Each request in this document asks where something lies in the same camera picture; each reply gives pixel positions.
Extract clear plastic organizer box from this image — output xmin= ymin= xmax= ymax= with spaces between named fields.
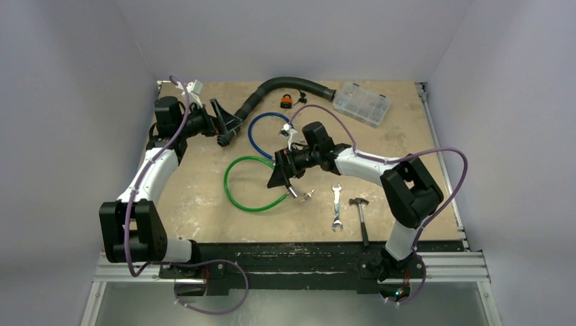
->
xmin=332 ymin=82 xmax=392 ymax=128

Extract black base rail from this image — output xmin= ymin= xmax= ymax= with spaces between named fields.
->
xmin=160 ymin=240 xmax=465 ymax=297

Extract orange black padlock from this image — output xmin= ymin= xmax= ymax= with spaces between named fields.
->
xmin=280 ymin=94 xmax=293 ymax=109

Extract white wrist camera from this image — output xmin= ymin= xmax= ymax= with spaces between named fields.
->
xmin=279 ymin=123 xmax=298 ymax=151
xmin=184 ymin=80 xmax=203 ymax=107

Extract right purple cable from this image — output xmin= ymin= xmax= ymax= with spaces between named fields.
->
xmin=287 ymin=104 xmax=469 ymax=307

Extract silver open-end wrench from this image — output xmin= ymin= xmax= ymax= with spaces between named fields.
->
xmin=331 ymin=184 xmax=343 ymax=232

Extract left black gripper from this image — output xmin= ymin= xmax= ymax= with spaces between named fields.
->
xmin=177 ymin=98 xmax=242 ymax=139

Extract small black hammer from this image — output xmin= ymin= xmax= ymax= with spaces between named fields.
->
xmin=348 ymin=198 xmax=370 ymax=248

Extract black corrugated hose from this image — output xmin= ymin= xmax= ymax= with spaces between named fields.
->
xmin=217 ymin=76 xmax=338 ymax=148

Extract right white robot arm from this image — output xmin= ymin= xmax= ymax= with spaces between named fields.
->
xmin=267 ymin=122 xmax=444 ymax=276

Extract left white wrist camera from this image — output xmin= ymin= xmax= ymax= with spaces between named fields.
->
xmin=184 ymin=80 xmax=203 ymax=107

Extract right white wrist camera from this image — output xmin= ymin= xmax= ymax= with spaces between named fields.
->
xmin=279 ymin=123 xmax=298 ymax=151

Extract blue cable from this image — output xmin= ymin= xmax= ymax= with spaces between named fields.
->
xmin=247 ymin=111 xmax=291 ymax=160

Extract black key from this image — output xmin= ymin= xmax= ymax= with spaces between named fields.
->
xmin=295 ymin=90 xmax=308 ymax=105

